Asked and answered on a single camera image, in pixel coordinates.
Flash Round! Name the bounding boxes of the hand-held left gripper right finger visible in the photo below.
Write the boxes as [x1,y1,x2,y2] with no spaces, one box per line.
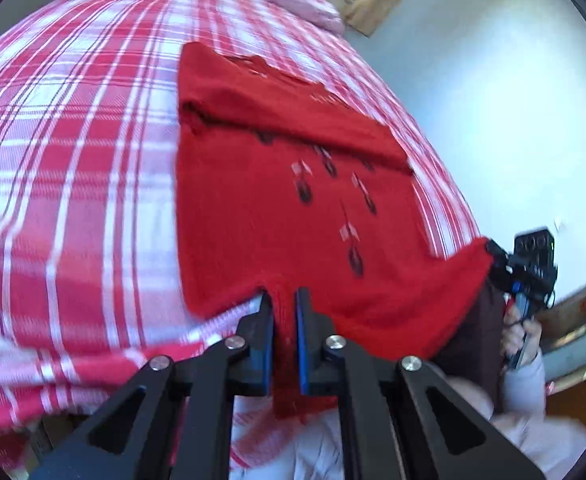
[295,287,546,480]

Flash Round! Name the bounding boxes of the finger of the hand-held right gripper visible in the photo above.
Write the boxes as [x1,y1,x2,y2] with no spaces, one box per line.
[487,239,513,291]

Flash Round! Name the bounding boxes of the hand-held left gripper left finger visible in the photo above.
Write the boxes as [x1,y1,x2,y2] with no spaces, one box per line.
[25,292,276,480]

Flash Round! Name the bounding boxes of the red knitted sweater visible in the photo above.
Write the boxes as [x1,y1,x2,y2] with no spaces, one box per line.
[175,42,494,421]

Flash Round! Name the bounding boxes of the person's right hand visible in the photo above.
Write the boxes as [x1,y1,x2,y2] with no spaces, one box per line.
[500,304,544,368]

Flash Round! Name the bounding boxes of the person's dark brown pants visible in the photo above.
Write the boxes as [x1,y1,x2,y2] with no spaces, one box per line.
[435,285,510,411]

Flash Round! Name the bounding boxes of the red plaid bed blanket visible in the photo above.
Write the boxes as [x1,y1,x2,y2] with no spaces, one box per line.
[0,0,484,471]

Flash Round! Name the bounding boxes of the narrow yellow curtain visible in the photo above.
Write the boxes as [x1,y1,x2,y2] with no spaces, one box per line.
[345,0,410,38]

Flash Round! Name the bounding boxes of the pink pillow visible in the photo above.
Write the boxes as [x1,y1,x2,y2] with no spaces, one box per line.
[248,0,346,33]

